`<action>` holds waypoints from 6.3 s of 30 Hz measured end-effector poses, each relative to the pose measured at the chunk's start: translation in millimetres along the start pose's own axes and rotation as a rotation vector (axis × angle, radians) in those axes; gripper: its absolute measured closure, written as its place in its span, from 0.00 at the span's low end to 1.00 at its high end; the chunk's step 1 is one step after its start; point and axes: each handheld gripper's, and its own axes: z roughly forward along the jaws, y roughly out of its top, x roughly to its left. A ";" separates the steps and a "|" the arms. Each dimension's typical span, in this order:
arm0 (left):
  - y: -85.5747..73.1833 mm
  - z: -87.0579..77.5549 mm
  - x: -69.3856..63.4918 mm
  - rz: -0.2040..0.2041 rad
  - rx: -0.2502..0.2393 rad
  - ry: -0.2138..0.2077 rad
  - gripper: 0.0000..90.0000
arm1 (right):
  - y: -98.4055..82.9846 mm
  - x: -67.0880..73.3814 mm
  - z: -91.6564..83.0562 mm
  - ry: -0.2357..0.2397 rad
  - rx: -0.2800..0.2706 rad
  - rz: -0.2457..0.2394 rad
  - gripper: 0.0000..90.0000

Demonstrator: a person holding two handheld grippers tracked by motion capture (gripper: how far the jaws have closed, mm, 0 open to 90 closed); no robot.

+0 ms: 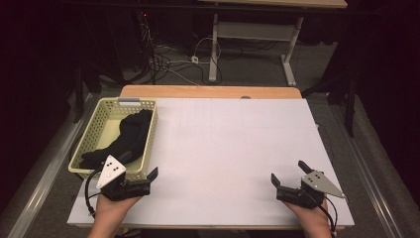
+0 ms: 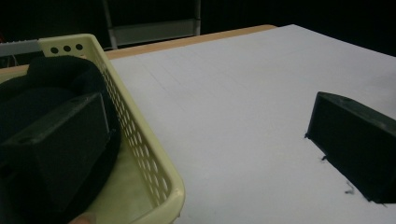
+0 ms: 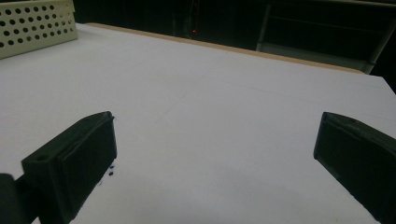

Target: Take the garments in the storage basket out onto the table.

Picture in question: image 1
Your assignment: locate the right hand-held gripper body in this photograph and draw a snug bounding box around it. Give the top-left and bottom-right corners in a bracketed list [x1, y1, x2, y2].
[276, 171, 347, 210]

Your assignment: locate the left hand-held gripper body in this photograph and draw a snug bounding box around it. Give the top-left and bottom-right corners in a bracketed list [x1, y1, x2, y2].
[96, 154, 152, 202]

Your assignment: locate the black knit garment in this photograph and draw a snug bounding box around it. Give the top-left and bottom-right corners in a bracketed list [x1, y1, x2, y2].
[78, 108, 155, 170]

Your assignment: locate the pale green plastic basket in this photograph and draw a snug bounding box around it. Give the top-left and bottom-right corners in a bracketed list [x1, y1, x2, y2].
[67, 97, 158, 181]

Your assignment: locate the person's right hand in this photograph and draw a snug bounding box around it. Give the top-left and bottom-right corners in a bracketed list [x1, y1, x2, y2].
[283, 198, 332, 231]

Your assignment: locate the person's left hand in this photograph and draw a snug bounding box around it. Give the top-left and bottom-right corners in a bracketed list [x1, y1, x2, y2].
[93, 194, 143, 229]

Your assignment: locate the white board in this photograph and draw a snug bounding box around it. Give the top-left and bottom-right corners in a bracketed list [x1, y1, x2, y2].
[66, 97, 356, 229]

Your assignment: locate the black stand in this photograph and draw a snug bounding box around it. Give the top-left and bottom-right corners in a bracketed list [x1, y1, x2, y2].
[301, 70, 360, 138]
[72, 62, 102, 124]

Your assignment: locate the desk with white legs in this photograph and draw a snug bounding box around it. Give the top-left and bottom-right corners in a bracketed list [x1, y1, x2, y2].
[197, 0, 349, 87]

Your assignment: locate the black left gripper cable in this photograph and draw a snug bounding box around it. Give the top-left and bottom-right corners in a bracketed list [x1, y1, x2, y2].
[84, 168, 104, 217]

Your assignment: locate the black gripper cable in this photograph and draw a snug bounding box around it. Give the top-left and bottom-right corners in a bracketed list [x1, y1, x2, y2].
[310, 192, 340, 238]
[84, 168, 104, 217]

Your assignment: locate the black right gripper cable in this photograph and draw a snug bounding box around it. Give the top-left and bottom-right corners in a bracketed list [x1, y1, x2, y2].
[310, 192, 340, 238]

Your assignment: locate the metal floor rail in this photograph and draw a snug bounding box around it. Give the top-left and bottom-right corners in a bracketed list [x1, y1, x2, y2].
[8, 93, 93, 238]
[331, 105, 402, 238]

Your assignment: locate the tangle of floor cables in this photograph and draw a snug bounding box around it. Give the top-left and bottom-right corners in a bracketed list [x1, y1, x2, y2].
[138, 13, 278, 87]

